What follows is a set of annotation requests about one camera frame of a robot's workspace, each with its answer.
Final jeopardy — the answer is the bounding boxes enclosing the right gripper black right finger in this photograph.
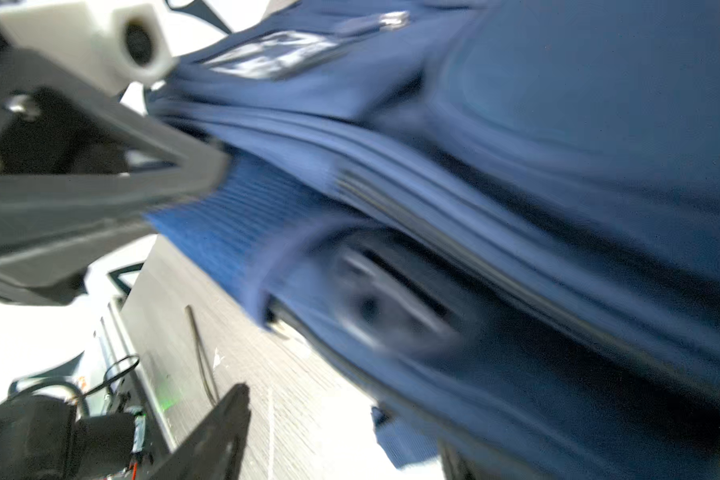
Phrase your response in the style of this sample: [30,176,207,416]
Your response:
[148,383,251,480]

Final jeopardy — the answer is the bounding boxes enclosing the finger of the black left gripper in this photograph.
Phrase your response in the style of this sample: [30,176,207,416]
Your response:
[0,221,153,306]

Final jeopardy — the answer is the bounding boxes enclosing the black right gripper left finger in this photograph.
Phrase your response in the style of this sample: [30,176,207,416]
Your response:
[0,49,229,249]

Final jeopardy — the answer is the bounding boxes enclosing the navy blue student backpack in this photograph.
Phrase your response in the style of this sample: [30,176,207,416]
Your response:
[146,1,720,479]

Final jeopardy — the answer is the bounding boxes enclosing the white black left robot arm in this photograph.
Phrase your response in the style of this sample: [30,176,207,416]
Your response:
[0,47,229,479]

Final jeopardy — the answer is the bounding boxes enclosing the black metal spoon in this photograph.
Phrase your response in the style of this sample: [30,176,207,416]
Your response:
[184,305,220,407]

